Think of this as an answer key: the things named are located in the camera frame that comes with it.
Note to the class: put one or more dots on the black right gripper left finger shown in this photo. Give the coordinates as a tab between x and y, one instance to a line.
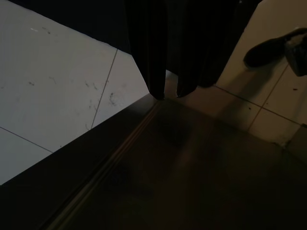
148	48

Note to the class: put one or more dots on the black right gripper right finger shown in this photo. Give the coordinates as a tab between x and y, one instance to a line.
192	48

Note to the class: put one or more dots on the black robot foot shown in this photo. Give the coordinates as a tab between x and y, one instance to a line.
263	52

